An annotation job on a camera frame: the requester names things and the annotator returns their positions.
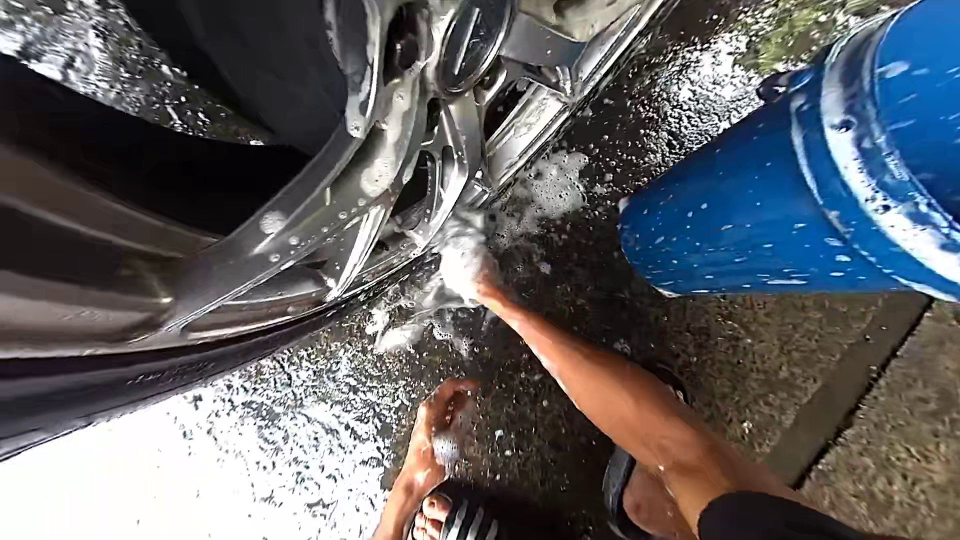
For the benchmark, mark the person's right hand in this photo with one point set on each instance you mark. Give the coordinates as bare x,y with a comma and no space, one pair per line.
466,266

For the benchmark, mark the person's left hand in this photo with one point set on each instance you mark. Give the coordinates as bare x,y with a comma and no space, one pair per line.
430,431

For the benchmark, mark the person's right fingers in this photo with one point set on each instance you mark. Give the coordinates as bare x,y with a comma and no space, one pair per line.
460,234

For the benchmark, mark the person's left fingers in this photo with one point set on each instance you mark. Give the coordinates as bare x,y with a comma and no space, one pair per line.
450,394

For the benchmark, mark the person's right forearm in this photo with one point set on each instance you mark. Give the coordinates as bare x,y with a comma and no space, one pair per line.
600,375

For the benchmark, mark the person's left forearm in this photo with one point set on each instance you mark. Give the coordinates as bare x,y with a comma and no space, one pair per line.
397,505

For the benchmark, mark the silver car wheel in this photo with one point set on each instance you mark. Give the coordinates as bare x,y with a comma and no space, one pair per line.
300,217

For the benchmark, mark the person's legs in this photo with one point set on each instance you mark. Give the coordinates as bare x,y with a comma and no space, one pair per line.
649,501

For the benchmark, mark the blue plastic bucket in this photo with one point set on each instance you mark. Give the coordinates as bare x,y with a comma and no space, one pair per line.
727,210

